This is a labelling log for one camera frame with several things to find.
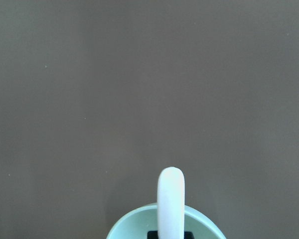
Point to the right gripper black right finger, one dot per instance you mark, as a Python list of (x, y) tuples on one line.
[(188, 235)]

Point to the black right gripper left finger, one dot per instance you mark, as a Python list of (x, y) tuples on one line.
[(152, 235)]

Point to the white ceramic spoon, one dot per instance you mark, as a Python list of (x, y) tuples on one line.
[(170, 204)]

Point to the light green bowl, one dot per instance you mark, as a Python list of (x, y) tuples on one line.
[(136, 224)]

